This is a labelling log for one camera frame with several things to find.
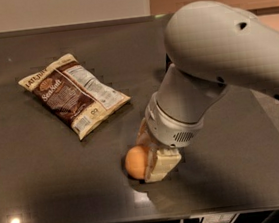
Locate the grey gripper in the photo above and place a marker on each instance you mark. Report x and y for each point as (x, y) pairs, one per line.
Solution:
(169, 127)

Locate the orange fruit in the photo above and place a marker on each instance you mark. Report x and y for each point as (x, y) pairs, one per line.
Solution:
(136, 162)

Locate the brown sea salt chips bag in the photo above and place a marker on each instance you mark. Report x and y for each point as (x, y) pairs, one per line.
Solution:
(74, 94)

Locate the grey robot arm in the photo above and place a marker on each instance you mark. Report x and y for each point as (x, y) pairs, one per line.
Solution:
(210, 46)

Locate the blue Pepsi soda can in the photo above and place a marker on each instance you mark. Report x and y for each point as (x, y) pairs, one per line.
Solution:
(168, 62)

